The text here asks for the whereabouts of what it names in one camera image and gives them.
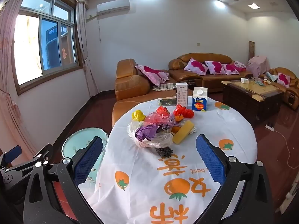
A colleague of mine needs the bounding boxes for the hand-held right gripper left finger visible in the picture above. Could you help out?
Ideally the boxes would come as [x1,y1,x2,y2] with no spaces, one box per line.
[23,135,104,224]

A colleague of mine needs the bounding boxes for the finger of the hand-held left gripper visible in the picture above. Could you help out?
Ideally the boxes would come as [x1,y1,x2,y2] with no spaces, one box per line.
[5,143,57,181]
[0,145,22,168]

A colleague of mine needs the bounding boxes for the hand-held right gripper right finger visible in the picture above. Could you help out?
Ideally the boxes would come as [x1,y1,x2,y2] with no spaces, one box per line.
[196,134,274,224]

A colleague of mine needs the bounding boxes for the light blue trash bin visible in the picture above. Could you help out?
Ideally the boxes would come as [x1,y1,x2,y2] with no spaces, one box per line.
[61,127,109,185]

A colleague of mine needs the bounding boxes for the yellow sponge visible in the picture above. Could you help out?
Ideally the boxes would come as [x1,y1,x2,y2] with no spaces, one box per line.
[172,119,195,144]

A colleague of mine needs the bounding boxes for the clear printed plastic bag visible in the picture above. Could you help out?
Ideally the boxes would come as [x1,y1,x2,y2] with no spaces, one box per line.
[127,121,174,148]

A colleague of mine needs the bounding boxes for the red plastic bag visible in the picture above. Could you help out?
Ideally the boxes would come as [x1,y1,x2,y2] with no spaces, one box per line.
[173,105,194,119]
[156,106,171,119]

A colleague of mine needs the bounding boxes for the pink plastic bag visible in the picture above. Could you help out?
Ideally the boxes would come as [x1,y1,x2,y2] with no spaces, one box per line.
[143,112,175,127]

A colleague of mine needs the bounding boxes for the dark beaded clump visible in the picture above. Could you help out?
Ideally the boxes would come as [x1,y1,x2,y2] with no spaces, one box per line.
[156,147,174,158]

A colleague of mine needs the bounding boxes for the white orange printed tablecloth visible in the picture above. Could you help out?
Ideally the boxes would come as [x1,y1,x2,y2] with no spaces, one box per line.
[78,95,258,224]

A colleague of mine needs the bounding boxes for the large pink curtain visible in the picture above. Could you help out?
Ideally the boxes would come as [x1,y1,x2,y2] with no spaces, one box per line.
[0,0,40,159]

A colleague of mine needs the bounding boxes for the blue milk carton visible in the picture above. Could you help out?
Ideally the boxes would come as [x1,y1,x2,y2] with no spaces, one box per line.
[192,87,208,112]

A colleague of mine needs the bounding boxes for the purple plastic bag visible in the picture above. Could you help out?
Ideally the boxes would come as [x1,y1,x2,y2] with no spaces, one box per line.
[135,124,173,143]

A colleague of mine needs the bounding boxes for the yellow crumpled plastic bag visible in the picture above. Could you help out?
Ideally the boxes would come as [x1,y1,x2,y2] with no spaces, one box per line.
[131,110,146,122]

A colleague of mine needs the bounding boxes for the tall white carton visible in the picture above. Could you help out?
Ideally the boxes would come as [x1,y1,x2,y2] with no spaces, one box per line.
[176,82,188,108]

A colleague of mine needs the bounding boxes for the dark wooden coffee table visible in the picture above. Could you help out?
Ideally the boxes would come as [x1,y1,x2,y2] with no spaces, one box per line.
[221,78,285,122]

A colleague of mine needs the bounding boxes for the green snack packet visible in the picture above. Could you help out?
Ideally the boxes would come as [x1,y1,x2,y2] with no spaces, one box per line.
[158,97,177,106]

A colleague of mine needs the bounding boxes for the orange leather long sofa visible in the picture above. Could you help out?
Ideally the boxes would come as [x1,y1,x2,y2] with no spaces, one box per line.
[168,53,254,92]

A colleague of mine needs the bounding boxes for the orange leather chaise sofa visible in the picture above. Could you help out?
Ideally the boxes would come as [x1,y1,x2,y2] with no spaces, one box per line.
[112,59,204,126]

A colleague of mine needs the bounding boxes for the checked cloth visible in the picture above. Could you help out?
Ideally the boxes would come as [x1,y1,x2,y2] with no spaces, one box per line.
[152,83,176,91]

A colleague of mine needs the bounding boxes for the narrow pink curtain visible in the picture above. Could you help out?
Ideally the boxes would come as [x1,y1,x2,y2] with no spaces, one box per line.
[75,1,100,96]

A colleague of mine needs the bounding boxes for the pink flowered pillow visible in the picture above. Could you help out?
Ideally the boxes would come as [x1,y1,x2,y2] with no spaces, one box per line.
[184,58,208,75]
[222,63,240,75]
[134,65,170,87]
[277,73,291,85]
[204,61,226,75]

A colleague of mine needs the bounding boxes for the pink covered appliance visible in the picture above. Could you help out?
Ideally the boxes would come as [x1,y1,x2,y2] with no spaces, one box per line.
[248,55,268,77]

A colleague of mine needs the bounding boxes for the orange leather armchair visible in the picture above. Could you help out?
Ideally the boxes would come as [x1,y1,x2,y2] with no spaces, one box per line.
[258,67,299,110]

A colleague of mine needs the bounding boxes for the window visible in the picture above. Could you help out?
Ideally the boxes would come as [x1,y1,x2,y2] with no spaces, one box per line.
[13,0,83,96]

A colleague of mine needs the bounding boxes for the white air conditioner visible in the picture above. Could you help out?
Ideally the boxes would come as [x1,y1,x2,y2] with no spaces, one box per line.
[97,0,130,14]

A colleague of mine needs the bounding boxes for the white cable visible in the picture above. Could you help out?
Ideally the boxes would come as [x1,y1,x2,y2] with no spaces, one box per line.
[273,128,299,168]

